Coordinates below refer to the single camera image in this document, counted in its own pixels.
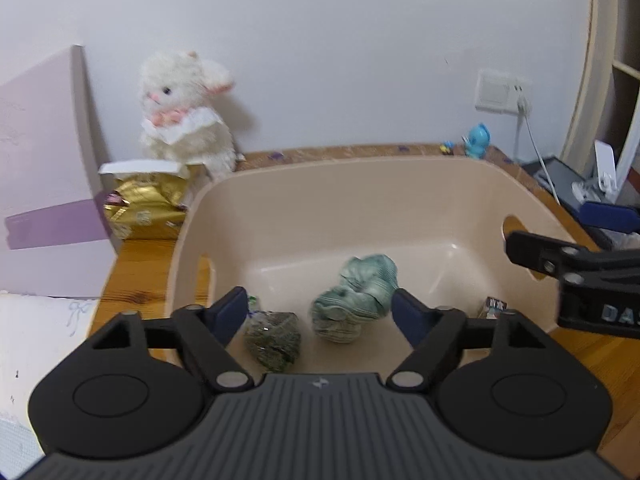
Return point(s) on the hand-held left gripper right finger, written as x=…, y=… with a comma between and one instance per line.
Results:
x=407, y=316

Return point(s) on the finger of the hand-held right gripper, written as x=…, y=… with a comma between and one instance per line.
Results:
x=542, y=254
x=610, y=216

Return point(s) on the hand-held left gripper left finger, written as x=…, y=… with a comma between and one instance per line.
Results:
x=231, y=310

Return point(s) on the dark green plastic packet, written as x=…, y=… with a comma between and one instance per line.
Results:
x=272, y=340

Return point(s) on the green cloth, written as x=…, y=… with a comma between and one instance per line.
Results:
x=360, y=295

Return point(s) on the beige plastic basin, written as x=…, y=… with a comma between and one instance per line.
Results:
x=400, y=220

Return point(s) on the white plastic stand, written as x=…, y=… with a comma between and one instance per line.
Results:
x=602, y=172

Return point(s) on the small dark snack packet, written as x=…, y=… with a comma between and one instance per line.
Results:
x=495, y=307

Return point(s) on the blue toy figure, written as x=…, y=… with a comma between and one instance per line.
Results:
x=477, y=141

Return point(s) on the gold tissue pack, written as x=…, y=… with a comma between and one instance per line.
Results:
x=145, y=205

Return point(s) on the small toy car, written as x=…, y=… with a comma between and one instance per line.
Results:
x=446, y=148

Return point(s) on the white bed sheet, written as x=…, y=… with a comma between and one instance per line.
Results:
x=35, y=370

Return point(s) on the white plush bunny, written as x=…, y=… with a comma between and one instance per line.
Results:
x=185, y=110

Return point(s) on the purple and white box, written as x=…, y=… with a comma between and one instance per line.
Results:
x=45, y=175

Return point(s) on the white wall socket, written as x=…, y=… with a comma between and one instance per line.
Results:
x=500, y=91

